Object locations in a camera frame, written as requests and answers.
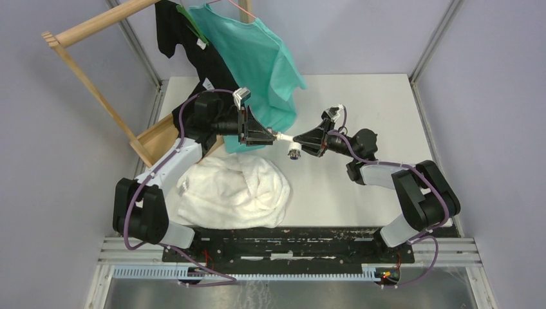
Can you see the black t-shirt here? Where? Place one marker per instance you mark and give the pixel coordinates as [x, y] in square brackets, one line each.
[200, 64]

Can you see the white slotted cable duct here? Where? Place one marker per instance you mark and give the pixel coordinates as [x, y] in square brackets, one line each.
[180, 272]

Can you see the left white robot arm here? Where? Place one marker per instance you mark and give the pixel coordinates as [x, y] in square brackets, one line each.
[140, 211]

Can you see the green clothes hanger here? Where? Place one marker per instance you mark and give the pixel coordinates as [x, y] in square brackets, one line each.
[202, 41]

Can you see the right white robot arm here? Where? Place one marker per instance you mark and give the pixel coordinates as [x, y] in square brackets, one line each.
[426, 199]

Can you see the wooden clothes rack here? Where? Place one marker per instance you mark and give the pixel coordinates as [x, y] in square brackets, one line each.
[84, 131]

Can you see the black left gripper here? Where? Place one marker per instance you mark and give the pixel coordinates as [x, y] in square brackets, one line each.
[254, 131]

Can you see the white plastic water faucet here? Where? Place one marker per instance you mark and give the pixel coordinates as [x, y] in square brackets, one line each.
[294, 148]

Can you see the teal t-shirt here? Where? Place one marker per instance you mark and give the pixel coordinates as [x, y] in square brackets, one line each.
[259, 60]

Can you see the pink clothes hanger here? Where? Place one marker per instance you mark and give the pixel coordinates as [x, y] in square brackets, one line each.
[245, 10]

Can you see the white terry towel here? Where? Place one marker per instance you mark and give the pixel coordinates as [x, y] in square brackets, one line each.
[237, 191]

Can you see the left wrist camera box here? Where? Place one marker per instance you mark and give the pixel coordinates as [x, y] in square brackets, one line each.
[240, 96]

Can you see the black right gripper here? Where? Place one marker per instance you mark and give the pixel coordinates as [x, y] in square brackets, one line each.
[316, 137]

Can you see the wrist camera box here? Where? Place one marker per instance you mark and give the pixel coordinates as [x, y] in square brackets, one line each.
[333, 113]
[240, 96]

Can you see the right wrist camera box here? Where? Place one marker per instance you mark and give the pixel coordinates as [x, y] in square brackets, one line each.
[333, 113]

